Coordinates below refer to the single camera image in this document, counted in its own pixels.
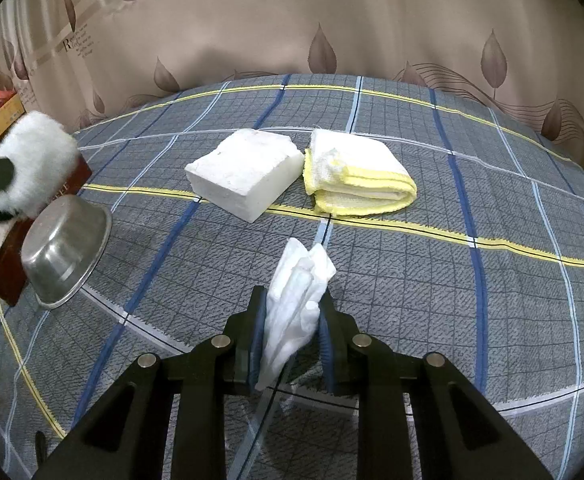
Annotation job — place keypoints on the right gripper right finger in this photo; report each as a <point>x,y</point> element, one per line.
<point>418,417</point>

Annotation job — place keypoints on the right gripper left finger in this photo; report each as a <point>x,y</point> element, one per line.
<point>172,404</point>

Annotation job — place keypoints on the white fluffy cloth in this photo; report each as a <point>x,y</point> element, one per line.
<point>44,155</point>

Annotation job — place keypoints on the white cotton pad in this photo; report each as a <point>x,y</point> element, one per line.
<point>292,306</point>

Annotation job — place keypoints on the white foam block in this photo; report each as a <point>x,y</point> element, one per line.
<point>247,172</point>

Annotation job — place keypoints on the yellow-edged white towel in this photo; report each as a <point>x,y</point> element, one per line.
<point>350,175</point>

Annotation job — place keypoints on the stainless steel bowl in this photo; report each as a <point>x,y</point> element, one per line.
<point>62,248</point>

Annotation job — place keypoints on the gold toffee tin box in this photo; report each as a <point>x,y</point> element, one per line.
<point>12,276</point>

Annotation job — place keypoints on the beige leaf-print curtain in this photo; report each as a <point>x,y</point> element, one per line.
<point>81,61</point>

